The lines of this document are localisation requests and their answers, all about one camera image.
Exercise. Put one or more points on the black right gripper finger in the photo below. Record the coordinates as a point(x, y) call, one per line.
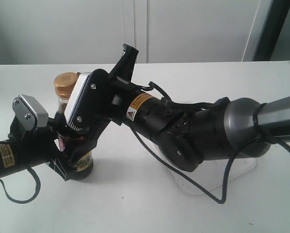
point(125, 66)

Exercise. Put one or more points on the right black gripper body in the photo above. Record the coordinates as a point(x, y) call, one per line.
point(99, 105)

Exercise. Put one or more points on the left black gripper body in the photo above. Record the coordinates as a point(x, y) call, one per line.
point(52, 145)

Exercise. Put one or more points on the dark soy sauce bottle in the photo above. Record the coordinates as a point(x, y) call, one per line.
point(64, 85)

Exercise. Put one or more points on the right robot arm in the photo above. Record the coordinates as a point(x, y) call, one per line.
point(187, 134)

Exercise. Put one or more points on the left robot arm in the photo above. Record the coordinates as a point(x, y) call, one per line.
point(9, 163)

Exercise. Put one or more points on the white cabinet doors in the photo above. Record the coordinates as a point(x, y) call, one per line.
point(163, 31)

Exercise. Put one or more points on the white plastic tray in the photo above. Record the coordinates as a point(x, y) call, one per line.
point(209, 174)

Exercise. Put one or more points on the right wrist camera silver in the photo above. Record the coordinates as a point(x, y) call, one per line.
point(71, 111)

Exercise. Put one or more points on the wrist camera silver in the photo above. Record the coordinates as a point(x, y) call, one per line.
point(71, 111)
point(30, 113)

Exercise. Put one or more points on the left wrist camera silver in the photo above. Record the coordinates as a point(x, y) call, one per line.
point(30, 113)

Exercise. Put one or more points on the dark vertical post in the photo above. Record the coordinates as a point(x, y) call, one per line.
point(271, 30)

